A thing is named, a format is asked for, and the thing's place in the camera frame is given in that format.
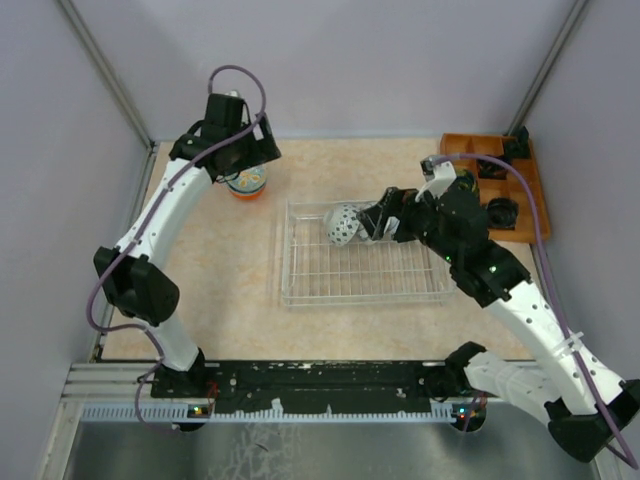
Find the wooden compartment tray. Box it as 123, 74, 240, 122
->
439, 133, 551, 244

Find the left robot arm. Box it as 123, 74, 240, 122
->
94, 91, 281, 397

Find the black object tray centre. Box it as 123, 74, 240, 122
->
476, 160, 508, 180

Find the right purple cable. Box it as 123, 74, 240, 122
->
434, 153, 634, 466

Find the white wire dish rack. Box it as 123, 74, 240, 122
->
281, 200, 455, 307

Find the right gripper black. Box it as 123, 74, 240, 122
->
357, 184, 461, 264

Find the black round object in tray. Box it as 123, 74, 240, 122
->
486, 197, 519, 230

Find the white cable duct strip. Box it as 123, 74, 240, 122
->
82, 403, 481, 422

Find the blue white bowl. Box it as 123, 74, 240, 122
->
357, 227, 396, 246

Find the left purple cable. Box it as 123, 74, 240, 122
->
86, 64, 266, 434

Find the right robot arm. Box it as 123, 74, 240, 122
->
357, 187, 639, 463

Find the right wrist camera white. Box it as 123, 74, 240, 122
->
416, 155, 457, 201

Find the purple cable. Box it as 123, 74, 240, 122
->
86, 64, 266, 434
434, 153, 634, 466

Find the black yellow object in tray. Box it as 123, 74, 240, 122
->
452, 169, 480, 198

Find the orange bottom stacked bowl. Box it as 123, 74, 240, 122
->
231, 190, 264, 201

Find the black object tray corner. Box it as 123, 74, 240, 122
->
502, 126, 531, 159

